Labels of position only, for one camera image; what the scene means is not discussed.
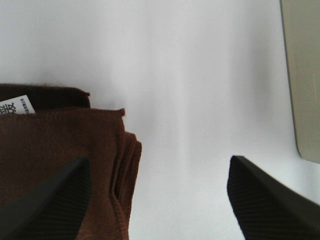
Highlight beige storage box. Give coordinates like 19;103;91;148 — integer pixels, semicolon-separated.
280;0;320;163

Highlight white towel label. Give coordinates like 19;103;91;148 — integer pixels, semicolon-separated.
0;95;36;116

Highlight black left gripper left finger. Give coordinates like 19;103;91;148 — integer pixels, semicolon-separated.
0;157;91;240

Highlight brown towel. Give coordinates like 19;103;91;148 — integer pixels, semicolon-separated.
0;84;142;240

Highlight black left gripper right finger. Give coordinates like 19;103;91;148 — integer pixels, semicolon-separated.
227;155;320;240

